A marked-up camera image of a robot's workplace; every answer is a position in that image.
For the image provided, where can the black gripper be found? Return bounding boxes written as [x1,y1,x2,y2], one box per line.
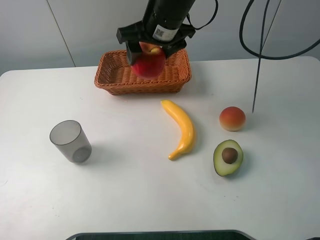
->
[116,21,195,66]

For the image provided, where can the red apple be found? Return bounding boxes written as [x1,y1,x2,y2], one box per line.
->
[131,42,166,80]

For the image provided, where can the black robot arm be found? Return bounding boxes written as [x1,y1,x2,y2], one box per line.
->
[116,0,196,66]

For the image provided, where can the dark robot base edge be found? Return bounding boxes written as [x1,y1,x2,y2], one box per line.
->
[67,230,253,240]

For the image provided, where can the brown wicker basket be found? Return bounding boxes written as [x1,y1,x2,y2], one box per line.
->
[94,49,192,95]

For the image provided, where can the yellow banana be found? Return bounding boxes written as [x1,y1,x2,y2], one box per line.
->
[161,99,197,161]

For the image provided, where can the orange round bread bun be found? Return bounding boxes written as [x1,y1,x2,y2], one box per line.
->
[219,106,246,132]

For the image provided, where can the grey translucent plastic cup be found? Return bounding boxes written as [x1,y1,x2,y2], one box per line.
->
[49,120,92,164]

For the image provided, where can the halved avocado with pit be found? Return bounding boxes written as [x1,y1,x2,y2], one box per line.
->
[213,139,244,177]

